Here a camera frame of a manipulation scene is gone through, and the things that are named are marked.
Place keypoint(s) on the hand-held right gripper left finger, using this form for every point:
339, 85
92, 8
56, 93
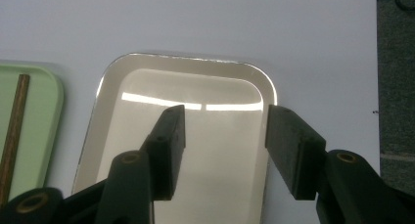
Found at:
168, 152

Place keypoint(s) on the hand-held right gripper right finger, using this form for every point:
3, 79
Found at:
293, 152

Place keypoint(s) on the beige cup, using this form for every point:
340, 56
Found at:
221, 152

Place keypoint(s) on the green plastic tray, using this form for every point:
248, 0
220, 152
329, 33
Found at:
39, 119

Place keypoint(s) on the brown wooden chopstick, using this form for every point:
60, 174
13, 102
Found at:
16, 119

